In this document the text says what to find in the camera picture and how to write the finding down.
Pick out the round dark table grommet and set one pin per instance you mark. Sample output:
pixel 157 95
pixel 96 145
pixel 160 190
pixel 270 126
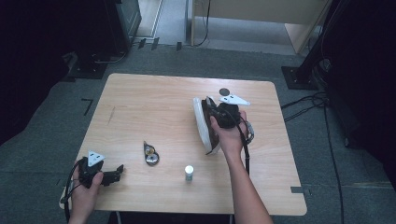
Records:
pixel 224 91

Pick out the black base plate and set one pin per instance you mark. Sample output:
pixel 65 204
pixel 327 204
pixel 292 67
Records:
pixel 87 71

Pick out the black tape strip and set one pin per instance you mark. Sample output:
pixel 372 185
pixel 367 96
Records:
pixel 179 46
pixel 155 43

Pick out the person's right hand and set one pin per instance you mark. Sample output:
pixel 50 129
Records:
pixel 230 140

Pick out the light wooden furniture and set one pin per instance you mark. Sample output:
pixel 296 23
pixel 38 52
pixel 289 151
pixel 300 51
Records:
pixel 264 11

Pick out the person's left hand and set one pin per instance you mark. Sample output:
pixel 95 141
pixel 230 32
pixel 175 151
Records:
pixel 82 199

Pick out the black stand with base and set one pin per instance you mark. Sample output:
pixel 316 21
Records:
pixel 300 77

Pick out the glue stick white cap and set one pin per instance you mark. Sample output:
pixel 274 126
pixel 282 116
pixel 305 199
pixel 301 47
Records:
pixel 189 173

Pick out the black cabinet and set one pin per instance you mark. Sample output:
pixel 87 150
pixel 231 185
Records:
pixel 118 25

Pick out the dark curtain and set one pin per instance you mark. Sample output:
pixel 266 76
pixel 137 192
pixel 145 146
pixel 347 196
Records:
pixel 367 77
pixel 28 62

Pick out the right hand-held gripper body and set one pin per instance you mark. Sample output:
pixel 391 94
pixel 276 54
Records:
pixel 229 116

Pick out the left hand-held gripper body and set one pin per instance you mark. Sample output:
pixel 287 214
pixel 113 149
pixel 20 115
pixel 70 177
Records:
pixel 90 169

